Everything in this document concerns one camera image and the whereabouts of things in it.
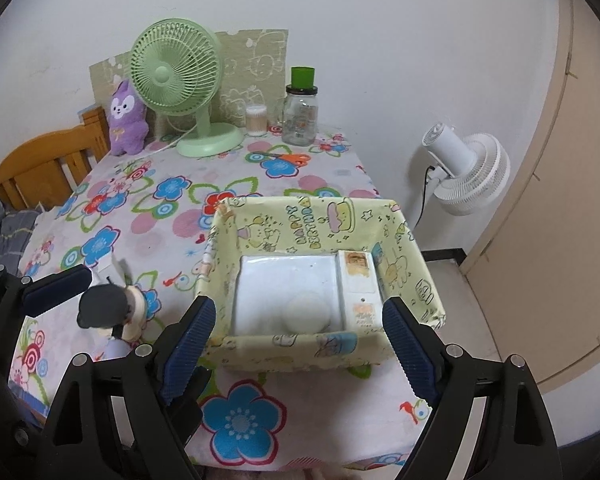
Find glass jar mug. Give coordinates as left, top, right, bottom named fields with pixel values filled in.
left=281, top=85, right=320, bottom=147

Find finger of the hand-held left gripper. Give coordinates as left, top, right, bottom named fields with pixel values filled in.
left=170, top=367, right=213, bottom=453
left=0, top=264, right=92, bottom=366

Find beige printed wall panel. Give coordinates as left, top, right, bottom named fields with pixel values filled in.
left=89, top=27, right=290, bottom=128

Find white floor fan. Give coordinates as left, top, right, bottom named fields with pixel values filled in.
left=411, top=122, right=511, bottom=217

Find beige wooden door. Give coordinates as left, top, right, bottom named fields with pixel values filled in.
left=462, top=0, right=600, bottom=401

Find cotton swab container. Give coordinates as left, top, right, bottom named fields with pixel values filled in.
left=245, top=105, right=268, bottom=137

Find white paper piece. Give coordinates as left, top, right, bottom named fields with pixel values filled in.
left=92, top=257, right=126, bottom=286

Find wooden bed headboard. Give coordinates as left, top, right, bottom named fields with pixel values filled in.
left=0, top=105, right=112, bottom=211

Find white fan cable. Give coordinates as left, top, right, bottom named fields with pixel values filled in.
left=142, top=127, right=201, bottom=156

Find green desk fan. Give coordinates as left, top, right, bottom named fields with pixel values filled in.
left=130, top=18, right=244, bottom=158

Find narrow white labelled box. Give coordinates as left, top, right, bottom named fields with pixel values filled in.
left=336, top=250, right=385, bottom=331

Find grey plaid bedding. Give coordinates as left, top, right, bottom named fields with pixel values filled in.
left=0, top=180, right=41, bottom=281

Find yellow printed storage box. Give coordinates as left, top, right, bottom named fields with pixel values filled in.
left=194, top=195, right=447, bottom=372

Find flat white box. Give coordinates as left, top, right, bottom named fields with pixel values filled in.
left=232, top=254, right=341, bottom=336

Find purple plush toy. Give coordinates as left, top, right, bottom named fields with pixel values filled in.
left=106, top=80, right=151, bottom=157

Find black-haired doll figurine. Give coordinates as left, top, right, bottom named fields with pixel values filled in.
left=76, top=280, right=151, bottom=361

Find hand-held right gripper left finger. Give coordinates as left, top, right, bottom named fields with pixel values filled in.
left=42, top=296, right=217, bottom=480

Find floral tablecloth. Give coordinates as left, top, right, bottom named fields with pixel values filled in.
left=7, top=132, right=431, bottom=471

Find black fan cable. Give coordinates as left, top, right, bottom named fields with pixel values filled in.
left=415, top=165, right=433, bottom=226

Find orange scissors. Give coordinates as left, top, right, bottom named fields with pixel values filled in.
left=255, top=151, right=312, bottom=167

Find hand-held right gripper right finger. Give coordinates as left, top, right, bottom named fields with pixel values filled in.
left=382, top=296, right=561, bottom=480

